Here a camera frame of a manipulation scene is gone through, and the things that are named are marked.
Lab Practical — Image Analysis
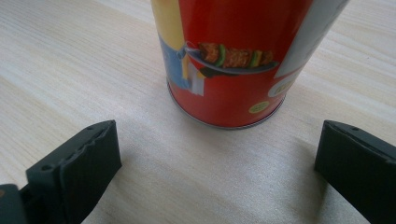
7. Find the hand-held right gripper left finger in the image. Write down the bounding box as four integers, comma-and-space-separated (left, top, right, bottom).
19, 119, 123, 224

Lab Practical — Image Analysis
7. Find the red snack can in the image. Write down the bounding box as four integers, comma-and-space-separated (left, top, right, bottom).
149, 0, 351, 131

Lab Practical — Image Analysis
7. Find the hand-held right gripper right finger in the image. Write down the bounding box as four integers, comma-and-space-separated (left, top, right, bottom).
313, 119, 396, 224

